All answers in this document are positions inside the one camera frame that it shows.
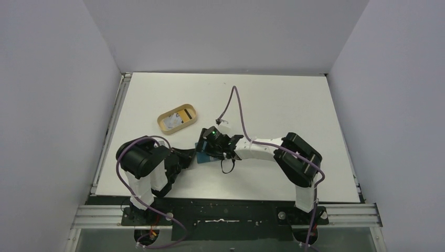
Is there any blue card holder wallet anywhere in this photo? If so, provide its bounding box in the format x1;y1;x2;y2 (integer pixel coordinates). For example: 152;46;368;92
195;141;219;164

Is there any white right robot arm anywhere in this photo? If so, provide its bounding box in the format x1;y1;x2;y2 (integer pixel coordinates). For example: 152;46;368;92
196;126;323;213

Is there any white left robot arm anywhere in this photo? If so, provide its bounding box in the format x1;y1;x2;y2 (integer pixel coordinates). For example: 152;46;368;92
115;136;196;211

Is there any yellow card with black stripe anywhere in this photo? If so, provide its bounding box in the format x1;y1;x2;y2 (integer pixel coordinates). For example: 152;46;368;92
173;109;193;124

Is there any grey card in tray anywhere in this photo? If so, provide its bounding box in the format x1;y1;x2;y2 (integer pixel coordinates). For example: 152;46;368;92
163;114;181;129

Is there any beige oval tray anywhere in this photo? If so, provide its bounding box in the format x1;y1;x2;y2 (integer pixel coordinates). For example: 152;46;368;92
157;103;197;135

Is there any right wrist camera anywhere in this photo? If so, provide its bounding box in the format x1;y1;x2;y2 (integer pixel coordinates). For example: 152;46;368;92
216;119;231;135

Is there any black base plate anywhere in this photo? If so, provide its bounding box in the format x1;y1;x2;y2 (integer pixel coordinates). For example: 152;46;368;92
85;195;329;243

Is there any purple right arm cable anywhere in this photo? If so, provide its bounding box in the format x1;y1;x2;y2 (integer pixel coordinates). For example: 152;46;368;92
215;85;326;252

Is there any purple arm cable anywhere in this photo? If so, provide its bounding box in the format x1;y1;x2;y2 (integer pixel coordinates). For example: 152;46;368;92
115;135;188;250
215;85;326;252

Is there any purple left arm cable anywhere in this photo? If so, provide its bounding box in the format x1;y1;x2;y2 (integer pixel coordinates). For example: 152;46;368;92
115;135;188;250

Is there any aluminium frame rail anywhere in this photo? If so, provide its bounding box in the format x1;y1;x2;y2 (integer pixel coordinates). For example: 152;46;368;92
71;204;383;230

